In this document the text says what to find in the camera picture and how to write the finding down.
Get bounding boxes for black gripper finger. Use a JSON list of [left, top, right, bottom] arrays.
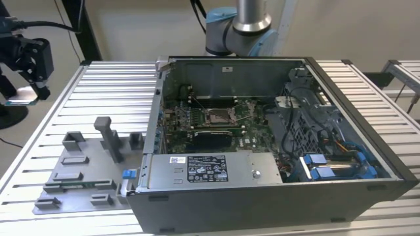
[[29, 81, 50, 100]]

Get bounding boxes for silver CPU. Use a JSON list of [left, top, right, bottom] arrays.
[[5, 86, 37, 107]]

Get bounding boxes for black RAM slot bank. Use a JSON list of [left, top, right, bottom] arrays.
[[189, 94, 239, 107], [187, 124, 246, 132]]

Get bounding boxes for CPU socket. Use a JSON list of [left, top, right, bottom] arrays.
[[205, 108, 235, 125]]

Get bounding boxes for black round stand base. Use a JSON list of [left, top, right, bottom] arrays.
[[0, 105, 29, 130]]

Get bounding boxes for hard disk in blue carrier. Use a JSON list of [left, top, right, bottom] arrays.
[[118, 169, 137, 198]]

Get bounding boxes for grey parts rack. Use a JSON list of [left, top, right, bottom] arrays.
[[31, 116, 146, 216]]

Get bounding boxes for silver power supply unit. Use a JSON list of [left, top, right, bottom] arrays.
[[137, 151, 283, 193]]

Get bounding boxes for metal socket cover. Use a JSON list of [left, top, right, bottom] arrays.
[[205, 104, 237, 118]]

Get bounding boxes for black graphics card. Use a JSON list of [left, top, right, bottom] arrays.
[[190, 129, 237, 151]]

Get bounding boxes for green motherboard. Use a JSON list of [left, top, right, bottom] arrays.
[[162, 85, 279, 154]]

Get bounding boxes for black open PC case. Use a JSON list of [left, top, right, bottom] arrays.
[[125, 56, 420, 234]]

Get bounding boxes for black perforated drive cage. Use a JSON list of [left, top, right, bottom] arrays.
[[263, 81, 330, 159]]

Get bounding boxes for blue disk carrier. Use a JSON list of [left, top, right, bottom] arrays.
[[301, 153, 326, 165], [309, 166, 335, 180]]

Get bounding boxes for black box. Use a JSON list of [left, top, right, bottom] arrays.
[[362, 71, 394, 89]]

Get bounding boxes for aluminium slat side table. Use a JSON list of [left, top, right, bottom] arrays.
[[381, 59, 420, 99]]

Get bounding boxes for black camera cable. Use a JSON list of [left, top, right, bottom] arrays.
[[11, 0, 83, 34]]

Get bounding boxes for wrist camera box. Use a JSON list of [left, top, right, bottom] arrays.
[[0, 16, 17, 38]]

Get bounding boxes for black frame post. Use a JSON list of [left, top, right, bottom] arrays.
[[59, 0, 102, 62]]

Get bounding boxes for black floor cable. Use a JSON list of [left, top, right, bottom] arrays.
[[0, 137, 23, 148]]

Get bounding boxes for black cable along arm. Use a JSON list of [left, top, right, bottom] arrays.
[[187, 0, 207, 29]]

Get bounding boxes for pale grey plastic bracket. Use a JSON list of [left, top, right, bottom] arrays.
[[273, 95, 301, 109]]

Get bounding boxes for black wire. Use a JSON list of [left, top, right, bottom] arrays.
[[281, 96, 297, 153], [293, 96, 330, 135]]

